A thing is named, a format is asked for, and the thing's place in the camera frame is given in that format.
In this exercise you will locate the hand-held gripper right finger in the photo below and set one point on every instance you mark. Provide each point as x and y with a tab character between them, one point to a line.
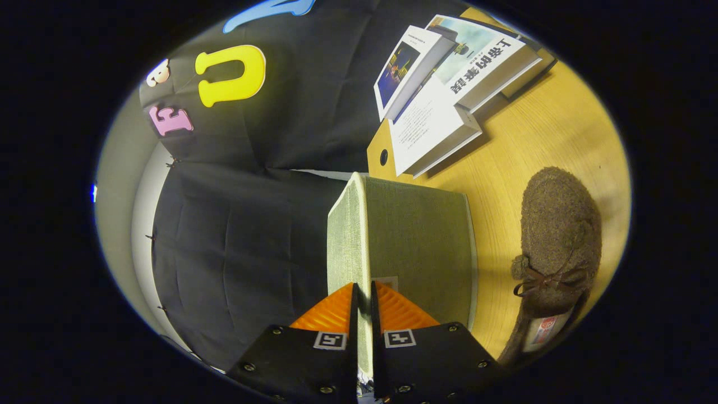
377	359

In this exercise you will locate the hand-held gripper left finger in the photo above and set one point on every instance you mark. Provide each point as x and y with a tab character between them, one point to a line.
354	359

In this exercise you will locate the green fabric storage box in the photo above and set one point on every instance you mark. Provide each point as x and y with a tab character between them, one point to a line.
415	241

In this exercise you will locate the brown fuzzy shoe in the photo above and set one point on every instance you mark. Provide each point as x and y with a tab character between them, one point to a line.
558	224

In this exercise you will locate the white book with text cover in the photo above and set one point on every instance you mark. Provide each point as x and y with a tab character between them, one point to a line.
426	129

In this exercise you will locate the white book with sky cover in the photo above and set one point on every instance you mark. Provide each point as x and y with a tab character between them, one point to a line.
482	62

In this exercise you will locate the black book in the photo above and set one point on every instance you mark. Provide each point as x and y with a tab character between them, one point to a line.
538	70

